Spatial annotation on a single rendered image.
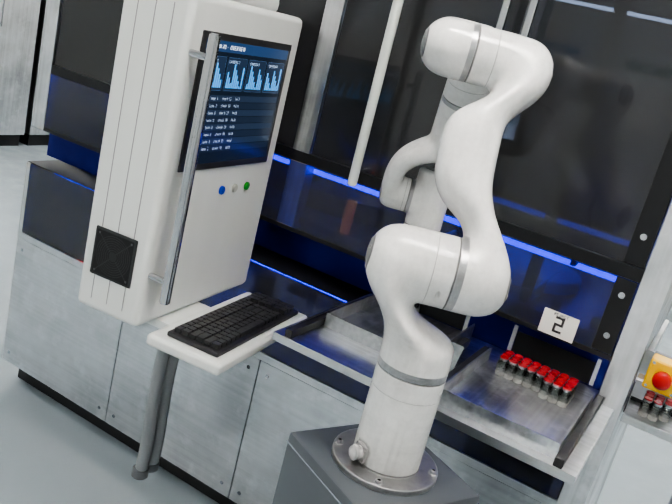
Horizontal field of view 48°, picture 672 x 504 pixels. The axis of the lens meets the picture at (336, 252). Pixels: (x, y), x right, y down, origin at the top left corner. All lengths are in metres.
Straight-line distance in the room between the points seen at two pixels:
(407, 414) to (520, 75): 0.59
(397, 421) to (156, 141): 0.80
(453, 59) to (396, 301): 0.42
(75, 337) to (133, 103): 1.27
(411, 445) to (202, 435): 1.29
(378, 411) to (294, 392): 0.97
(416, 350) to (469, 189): 0.27
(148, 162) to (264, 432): 0.99
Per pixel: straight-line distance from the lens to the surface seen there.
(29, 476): 2.66
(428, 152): 1.60
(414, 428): 1.28
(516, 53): 1.33
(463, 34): 1.33
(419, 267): 1.16
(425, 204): 1.67
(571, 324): 1.85
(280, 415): 2.28
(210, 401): 2.42
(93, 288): 1.83
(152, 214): 1.69
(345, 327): 1.77
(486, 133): 1.26
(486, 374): 1.80
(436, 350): 1.23
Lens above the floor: 1.55
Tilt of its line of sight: 16 degrees down
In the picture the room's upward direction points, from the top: 14 degrees clockwise
